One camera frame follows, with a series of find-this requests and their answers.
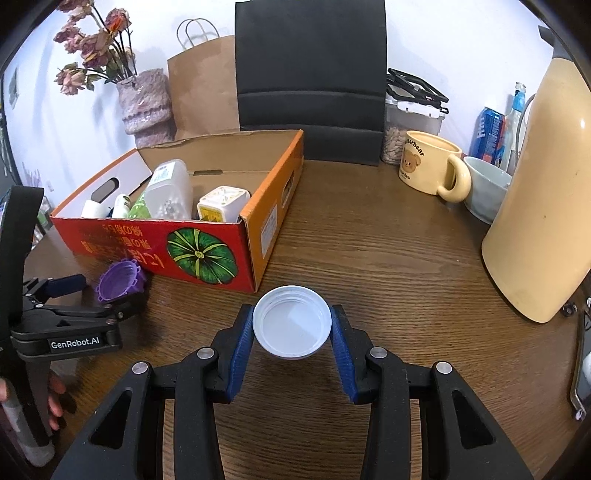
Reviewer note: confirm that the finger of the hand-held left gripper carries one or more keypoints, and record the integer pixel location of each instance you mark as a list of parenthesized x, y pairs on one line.
[(64, 285), (92, 314)]

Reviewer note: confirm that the person's left hand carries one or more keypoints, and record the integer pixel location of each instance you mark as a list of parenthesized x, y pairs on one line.
[(54, 408)]

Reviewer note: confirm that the pink textured vase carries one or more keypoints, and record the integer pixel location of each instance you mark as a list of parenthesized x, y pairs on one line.
[(143, 106)]

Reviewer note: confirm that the clear bottle blue label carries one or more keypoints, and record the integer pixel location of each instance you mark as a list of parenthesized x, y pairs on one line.
[(515, 120)]

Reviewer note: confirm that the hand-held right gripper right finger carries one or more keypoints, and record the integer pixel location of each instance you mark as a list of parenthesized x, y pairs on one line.
[(344, 360)]

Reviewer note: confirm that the green spray bottle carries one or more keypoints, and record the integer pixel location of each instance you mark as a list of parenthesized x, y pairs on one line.
[(141, 210)]

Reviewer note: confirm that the small wall picture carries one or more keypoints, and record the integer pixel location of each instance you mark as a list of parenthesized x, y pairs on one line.
[(13, 87)]

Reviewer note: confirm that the pale blue cup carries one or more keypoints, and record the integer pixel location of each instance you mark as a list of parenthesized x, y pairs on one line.
[(485, 189)]

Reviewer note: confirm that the red cardboard box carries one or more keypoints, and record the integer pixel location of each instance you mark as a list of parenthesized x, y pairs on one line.
[(134, 249)]

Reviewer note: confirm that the white spray bottle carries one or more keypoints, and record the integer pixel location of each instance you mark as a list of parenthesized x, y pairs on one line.
[(121, 205)]

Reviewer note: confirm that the purple ridged bottle cap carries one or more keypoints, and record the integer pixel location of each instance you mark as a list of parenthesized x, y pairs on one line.
[(117, 281)]

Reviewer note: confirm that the white bottle cap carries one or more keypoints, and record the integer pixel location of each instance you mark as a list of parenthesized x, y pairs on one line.
[(293, 323)]

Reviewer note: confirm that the yellow bear mug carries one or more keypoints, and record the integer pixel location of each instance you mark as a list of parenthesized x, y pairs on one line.
[(425, 161)]

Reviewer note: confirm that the clear food container black lid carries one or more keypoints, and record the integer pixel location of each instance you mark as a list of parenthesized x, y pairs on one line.
[(406, 124)]

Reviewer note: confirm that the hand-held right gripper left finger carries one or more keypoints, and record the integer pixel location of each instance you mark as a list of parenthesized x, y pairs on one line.
[(240, 355)]

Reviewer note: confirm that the brown paper bag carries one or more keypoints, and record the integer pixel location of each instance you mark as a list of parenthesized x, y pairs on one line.
[(203, 87)]

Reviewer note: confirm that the black paper bag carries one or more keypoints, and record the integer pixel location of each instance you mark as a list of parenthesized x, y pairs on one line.
[(309, 69)]

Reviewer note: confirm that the blue drink can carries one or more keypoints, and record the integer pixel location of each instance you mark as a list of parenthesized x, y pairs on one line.
[(489, 134)]

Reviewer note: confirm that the yellow thermos jug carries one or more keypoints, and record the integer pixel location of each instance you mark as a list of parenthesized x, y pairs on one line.
[(540, 207)]

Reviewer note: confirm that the dried pink flowers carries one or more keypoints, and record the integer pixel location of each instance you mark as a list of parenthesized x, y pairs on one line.
[(94, 50)]

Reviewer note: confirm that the beige cube power adapter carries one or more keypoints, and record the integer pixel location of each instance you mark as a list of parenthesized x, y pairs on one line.
[(221, 203)]

